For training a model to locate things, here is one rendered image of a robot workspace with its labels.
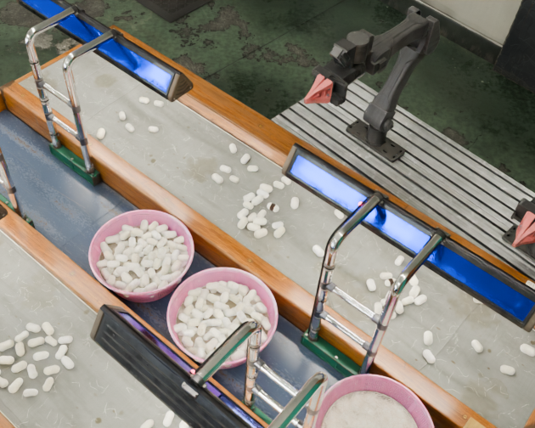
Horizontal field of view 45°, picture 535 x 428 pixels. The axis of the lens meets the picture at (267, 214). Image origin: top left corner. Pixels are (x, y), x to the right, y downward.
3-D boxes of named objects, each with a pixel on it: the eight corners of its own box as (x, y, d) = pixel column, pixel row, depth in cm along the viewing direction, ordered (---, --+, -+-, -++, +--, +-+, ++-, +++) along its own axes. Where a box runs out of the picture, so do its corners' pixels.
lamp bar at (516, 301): (301, 155, 152) (304, 133, 147) (546, 307, 129) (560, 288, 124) (279, 173, 148) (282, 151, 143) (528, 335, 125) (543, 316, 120)
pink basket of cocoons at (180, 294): (194, 274, 173) (193, 254, 166) (289, 305, 169) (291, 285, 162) (151, 361, 157) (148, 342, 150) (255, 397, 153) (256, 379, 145)
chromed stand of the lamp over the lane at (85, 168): (98, 122, 208) (74, -1, 173) (142, 153, 200) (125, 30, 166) (50, 154, 198) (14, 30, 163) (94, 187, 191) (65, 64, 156)
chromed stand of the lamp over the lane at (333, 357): (343, 294, 172) (374, 183, 137) (407, 339, 164) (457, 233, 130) (300, 342, 162) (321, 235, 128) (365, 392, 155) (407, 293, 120)
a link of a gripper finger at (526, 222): (539, 250, 131) (563, 224, 135) (509, 228, 134) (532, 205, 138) (527, 267, 136) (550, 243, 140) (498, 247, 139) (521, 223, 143)
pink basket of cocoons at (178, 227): (147, 215, 185) (143, 194, 178) (216, 267, 175) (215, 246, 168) (73, 273, 171) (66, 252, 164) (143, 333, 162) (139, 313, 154)
